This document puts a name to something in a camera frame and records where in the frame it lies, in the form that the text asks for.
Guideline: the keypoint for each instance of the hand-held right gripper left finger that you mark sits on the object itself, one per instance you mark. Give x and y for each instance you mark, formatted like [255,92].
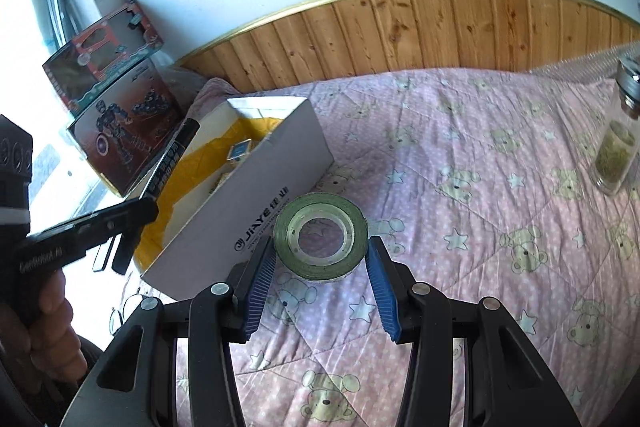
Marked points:
[260,292]

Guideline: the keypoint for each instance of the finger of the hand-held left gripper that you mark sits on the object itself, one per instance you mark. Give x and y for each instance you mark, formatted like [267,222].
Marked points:
[125,212]

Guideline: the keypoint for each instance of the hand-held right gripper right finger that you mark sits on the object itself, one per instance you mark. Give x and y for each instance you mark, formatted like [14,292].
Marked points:
[382,297]

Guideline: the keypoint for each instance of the black marker pen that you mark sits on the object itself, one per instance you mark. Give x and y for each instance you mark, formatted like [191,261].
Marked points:
[172,157]

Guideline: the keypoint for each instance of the green tape roll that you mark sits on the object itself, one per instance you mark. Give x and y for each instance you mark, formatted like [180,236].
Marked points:
[350,212]

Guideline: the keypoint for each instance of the white cardboard box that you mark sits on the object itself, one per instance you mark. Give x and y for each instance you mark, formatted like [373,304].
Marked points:
[280,187]

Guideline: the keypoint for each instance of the small gold box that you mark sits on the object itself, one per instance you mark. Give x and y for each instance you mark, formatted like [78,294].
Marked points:
[240,151]

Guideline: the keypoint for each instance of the person's left hand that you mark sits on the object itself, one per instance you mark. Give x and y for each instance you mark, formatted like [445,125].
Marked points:
[55,332]

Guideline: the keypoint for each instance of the dark robot toy package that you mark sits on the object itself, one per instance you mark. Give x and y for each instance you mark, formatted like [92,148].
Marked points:
[115,132]

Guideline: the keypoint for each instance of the black eyeglasses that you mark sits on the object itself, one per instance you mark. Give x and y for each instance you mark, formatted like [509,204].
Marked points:
[125,307]

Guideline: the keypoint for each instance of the translucent plastic bag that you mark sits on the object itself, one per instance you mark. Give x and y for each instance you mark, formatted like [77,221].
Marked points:
[185,82]

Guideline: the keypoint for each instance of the red toy package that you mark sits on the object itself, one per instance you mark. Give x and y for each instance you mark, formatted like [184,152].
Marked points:
[100,47]

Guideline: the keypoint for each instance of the glass tea bottle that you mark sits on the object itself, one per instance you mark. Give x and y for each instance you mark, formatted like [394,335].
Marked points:
[610,157]

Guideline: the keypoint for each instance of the bubble wrap roll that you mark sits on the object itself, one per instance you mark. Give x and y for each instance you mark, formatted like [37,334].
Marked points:
[575,67]

